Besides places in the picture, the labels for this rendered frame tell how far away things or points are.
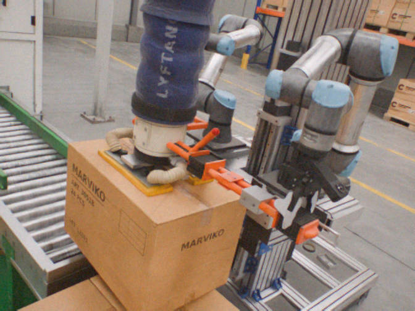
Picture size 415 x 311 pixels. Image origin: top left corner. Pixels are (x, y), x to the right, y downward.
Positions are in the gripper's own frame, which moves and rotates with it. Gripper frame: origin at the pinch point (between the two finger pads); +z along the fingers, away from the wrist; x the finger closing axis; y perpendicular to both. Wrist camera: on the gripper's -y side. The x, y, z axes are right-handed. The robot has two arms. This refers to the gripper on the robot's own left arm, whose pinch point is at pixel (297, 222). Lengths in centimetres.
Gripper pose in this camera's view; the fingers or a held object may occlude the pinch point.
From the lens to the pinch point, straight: 99.1
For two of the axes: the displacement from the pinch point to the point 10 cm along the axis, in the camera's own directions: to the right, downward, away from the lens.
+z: -1.9, 9.1, 3.8
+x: -7.3, 1.3, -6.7
